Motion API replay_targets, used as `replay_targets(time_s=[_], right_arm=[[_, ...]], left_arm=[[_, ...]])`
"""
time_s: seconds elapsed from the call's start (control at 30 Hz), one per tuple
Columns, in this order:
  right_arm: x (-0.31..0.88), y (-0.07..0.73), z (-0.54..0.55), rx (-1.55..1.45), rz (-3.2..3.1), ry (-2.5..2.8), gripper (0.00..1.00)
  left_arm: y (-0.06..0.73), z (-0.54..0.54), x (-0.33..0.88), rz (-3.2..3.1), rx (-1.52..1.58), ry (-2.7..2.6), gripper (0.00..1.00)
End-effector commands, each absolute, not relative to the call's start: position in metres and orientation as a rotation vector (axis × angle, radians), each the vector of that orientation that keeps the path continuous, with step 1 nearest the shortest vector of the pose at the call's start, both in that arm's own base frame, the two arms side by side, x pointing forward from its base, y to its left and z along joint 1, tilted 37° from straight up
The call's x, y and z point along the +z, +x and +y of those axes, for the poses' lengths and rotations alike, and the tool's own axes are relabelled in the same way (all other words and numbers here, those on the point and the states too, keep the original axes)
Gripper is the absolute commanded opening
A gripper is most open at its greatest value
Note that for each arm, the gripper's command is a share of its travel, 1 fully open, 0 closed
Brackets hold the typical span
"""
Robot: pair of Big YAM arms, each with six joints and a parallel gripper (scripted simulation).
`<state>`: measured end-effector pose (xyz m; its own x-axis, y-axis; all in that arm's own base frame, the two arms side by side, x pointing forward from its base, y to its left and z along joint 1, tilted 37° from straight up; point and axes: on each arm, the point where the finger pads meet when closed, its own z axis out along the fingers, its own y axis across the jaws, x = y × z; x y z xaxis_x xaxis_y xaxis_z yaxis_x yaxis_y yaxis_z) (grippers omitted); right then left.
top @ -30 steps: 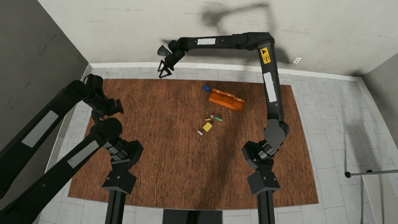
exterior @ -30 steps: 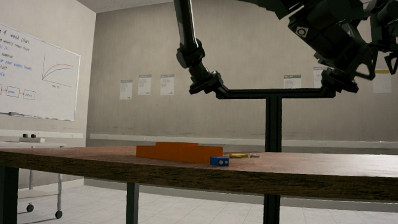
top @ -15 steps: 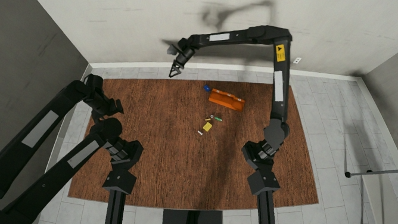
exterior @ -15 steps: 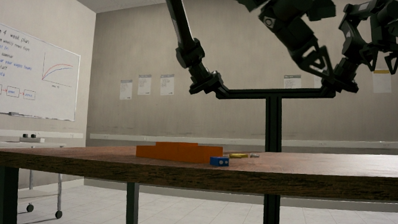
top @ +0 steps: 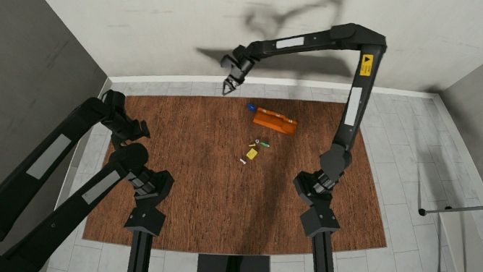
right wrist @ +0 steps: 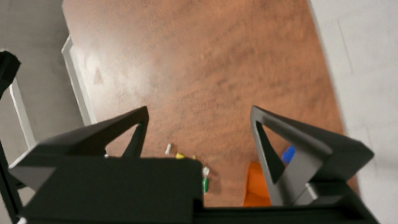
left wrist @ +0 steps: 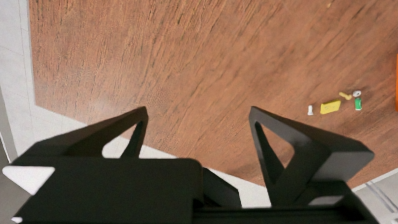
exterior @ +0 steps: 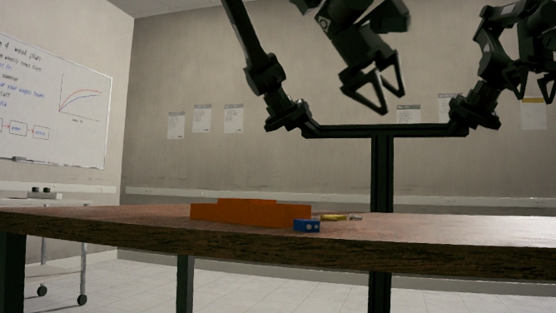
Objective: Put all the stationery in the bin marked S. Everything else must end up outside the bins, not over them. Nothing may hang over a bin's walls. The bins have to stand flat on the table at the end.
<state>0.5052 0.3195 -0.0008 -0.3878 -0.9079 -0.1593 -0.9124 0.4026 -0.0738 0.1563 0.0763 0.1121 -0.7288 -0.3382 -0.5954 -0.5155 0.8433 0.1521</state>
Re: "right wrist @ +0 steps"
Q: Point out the yellow sticky note pad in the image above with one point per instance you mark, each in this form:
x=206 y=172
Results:
x=180 y=154

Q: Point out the orange rack of bins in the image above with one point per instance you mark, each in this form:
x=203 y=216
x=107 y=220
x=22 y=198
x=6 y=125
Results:
x=256 y=191

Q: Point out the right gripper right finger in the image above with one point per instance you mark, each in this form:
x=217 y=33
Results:
x=321 y=156

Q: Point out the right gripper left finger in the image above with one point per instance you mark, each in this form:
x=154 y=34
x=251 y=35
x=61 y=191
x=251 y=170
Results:
x=91 y=140

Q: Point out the white hex nut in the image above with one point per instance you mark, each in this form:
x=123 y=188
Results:
x=207 y=168

